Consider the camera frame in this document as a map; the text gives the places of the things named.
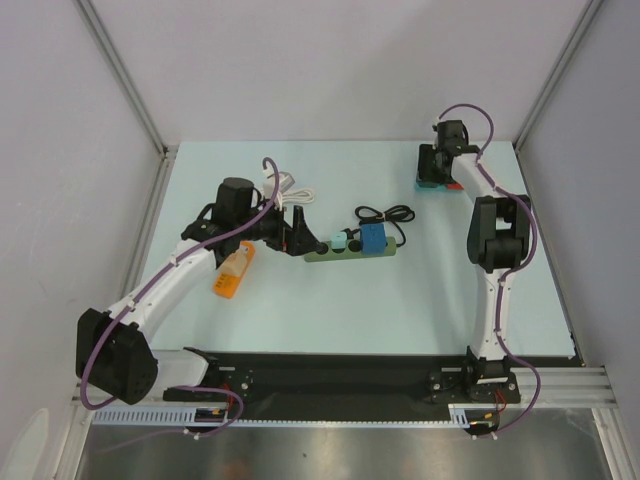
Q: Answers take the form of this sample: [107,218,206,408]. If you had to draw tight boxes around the left aluminium frame post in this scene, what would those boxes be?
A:
[72,0,169,161]

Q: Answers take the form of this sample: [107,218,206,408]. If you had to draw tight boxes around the white cord of orange strip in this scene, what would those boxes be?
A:
[277,187,319,207]

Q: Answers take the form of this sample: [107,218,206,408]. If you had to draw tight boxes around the orange power strip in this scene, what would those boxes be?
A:
[212,241,256,299]

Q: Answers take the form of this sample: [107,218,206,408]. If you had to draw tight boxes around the green power strip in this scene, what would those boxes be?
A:
[303,237,398,263]

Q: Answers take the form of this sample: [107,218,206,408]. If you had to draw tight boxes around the aluminium frame post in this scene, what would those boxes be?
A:
[72,0,169,161]
[512,0,606,154]

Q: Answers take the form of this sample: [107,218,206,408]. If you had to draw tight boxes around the blue cube socket adapter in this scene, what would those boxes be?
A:
[360,223,387,255]

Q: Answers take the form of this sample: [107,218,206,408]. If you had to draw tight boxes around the white cable duct rail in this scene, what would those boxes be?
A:
[92,405,498,431]

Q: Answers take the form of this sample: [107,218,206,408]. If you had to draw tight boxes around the light blue plug charger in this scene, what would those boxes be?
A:
[330,231,348,251]

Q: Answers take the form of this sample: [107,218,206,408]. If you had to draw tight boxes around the teal mountain-shaped power strip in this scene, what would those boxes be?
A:
[415,175,446,191]

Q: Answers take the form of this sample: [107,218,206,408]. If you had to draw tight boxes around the black coiled power cord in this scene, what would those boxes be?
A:
[344,204,416,249]

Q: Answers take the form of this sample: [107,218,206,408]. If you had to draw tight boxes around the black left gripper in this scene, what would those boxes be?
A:
[236,196,321,257]

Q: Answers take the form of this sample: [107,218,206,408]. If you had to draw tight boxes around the beige cube socket adapter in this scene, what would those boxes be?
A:
[219,251,249,278]

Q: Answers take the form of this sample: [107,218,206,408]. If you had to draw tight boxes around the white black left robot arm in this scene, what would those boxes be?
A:
[75,177,321,410]

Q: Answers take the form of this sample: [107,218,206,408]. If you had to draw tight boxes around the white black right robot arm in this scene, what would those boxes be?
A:
[416,120,534,403]

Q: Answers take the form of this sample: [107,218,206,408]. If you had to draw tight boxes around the right aluminium frame post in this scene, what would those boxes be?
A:
[512,0,606,154]

